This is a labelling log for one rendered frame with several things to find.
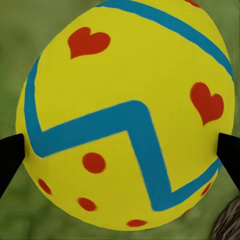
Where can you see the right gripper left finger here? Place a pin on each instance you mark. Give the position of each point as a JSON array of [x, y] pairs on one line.
[[12, 155]]

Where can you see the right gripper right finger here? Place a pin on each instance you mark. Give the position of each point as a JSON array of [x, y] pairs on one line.
[[228, 152]]

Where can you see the wicker basket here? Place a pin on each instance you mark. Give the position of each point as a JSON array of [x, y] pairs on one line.
[[228, 226]]

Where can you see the easter egg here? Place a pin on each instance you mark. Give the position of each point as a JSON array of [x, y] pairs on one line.
[[121, 113]]

